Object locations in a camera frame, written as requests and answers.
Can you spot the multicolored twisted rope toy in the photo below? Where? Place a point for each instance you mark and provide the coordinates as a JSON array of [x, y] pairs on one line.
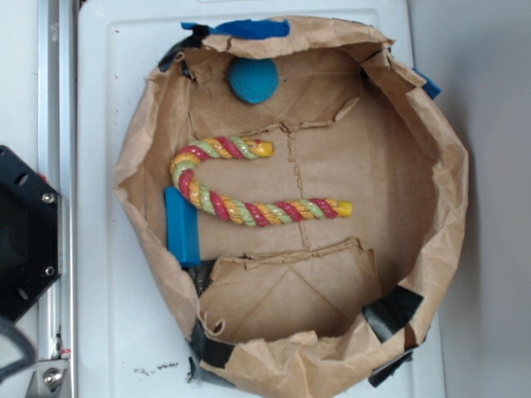
[[240, 212]]

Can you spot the teal rubber ball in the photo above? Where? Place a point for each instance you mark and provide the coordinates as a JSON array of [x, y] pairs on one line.
[[253, 81]]

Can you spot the metal corner bracket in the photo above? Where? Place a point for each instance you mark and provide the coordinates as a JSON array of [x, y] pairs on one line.
[[48, 378]]

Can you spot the blue rectangular block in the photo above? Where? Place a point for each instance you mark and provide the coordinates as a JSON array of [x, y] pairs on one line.
[[182, 229]]

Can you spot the brown paper bag bin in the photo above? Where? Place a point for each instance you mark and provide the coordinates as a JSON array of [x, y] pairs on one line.
[[310, 308]]

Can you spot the aluminium extrusion rail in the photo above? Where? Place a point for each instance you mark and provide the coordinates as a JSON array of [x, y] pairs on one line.
[[57, 161]]

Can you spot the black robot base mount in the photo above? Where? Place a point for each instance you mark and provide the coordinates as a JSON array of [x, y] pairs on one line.
[[29, 236]]

